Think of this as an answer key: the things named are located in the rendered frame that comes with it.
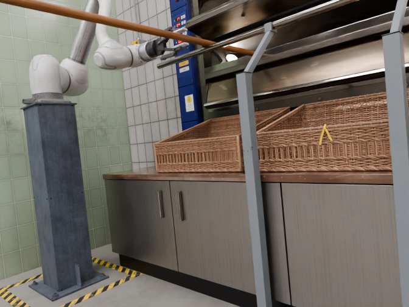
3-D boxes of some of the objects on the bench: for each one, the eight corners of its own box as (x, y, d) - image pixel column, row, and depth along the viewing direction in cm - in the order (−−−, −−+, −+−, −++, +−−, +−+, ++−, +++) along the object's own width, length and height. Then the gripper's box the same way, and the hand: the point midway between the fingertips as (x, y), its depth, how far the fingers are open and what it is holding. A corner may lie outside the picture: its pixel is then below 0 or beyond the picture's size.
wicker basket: (214, 162, 206) (210, 119, 205) (297, 159, 168) (292, 106, 167) (154, 173, 171) (148, 120, 170) (241, 172, 132) (235, 104, 131)
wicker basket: (306, 159, 164) (301, 104, 163) (444, 154, 127) (439, 83, 126) (253, 172, 128) (246, 102, 127) (425, 171, 90) (418, 70, 89)
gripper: (156, 31, 162) (189, 16, 147) (160, 69, 163) (193, 58, 147) (144, 28, 157) (178, 13, 141) (148, 67, 158) (181, 56, 142)
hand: (181, 38), depth 146 cm, fingers open, 6 cm apart
